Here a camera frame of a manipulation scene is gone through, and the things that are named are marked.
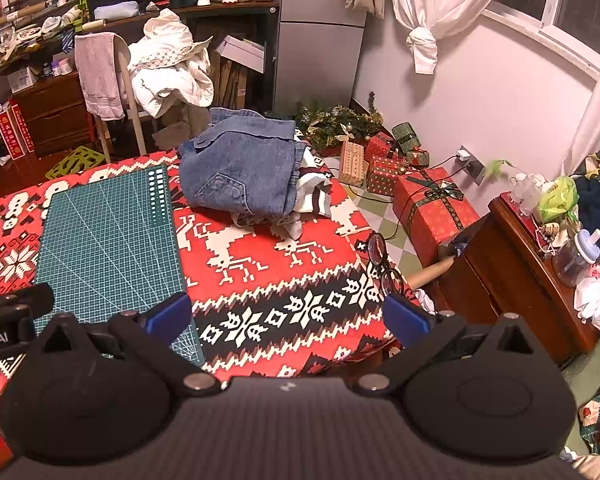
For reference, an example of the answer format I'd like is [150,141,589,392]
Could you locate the white plastic bag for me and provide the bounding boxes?
[574,272,600,337]

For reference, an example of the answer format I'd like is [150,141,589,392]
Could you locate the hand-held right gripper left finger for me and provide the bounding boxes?
[27,292,220,396]

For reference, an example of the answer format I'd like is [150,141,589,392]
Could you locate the large red gift box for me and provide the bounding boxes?
[392,166,482,267]

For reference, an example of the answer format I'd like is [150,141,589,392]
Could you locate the pink grey towel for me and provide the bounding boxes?
[74,31,127,122]

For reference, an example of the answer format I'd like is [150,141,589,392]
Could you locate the cream sweater with maroon stripes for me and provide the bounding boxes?
[230,144,335,228]

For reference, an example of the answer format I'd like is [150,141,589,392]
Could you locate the dark wooden desk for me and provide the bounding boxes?
[0,0,281,111]

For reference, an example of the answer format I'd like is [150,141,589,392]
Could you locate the clear bottle with blue lid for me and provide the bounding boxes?
[552,229,600,289]

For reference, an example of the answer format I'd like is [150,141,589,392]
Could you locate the clear glass pitcher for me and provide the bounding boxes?
[509,172,548,217]

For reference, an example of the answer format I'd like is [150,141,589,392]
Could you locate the dark blue garment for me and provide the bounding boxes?
[574,175,600,233]

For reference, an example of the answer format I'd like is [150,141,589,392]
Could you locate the grey refrigerator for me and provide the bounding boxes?
[272,0,368,118]

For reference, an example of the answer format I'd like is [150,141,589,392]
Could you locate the beige crumpled cloth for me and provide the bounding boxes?
[152,107,212,153]

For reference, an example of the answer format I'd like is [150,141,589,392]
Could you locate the red printed box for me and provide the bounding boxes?
[0,110,18,161]
[9,99,33,153]

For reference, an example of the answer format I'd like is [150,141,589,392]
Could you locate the flat cardboard boxes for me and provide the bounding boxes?
[207,50,248,111]

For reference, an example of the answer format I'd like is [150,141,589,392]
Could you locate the beige striped gift box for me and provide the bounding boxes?
[338,141,367,187]

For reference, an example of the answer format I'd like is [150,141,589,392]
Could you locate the black round eyeglasses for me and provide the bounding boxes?
[357,231,406,297]

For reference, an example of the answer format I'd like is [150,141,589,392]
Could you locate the blue denim shorts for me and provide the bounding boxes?
[177,107,306,218]

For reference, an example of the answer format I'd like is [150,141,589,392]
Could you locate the white open box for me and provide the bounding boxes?
[214,35,266,75]

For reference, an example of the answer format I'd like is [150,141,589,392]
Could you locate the white framed window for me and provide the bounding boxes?
[482,0,600,81]

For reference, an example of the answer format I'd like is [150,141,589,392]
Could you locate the grey crumpled garment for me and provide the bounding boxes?
[272,209,305,241]

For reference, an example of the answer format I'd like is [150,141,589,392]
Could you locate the white clothes pile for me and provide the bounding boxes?
[127,8,215,118]

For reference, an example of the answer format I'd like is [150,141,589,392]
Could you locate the green cutting mat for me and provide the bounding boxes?
[34,164,206,367]

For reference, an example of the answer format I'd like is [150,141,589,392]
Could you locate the white knotted curtain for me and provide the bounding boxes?
[387,0,518,75]

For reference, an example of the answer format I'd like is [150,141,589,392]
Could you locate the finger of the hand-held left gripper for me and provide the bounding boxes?
[0,283,55,320]

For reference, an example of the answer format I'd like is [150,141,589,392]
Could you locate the brown wooden nightstand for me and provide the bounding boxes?
[415,192,600,367]

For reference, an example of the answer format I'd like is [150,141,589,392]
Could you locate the green plastic bag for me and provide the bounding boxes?
[536,176,579,224]

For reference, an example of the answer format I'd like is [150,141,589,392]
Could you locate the green christmas garland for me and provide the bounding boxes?
[295,91,385,151]

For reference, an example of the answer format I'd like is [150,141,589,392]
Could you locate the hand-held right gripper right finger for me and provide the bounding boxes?
[355,294,551,396]

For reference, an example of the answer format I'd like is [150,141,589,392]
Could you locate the red patterned blanket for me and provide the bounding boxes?
[0,149,433,466]

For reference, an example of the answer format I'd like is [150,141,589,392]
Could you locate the red patterned gift box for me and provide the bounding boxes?
[366,155,408,196]
[364,132,398,162]

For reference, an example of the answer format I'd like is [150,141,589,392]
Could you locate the brown wooden drawer cabinet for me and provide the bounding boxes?
[12,71,98,157]

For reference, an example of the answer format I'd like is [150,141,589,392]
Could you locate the brown paper tube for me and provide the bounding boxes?
[411,255,458,290]

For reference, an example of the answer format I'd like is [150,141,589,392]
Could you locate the beige wooden chair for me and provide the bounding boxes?
[92,35,161,163]

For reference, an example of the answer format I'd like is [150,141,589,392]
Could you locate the light blue pouch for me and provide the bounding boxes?
[94,1,141,22]

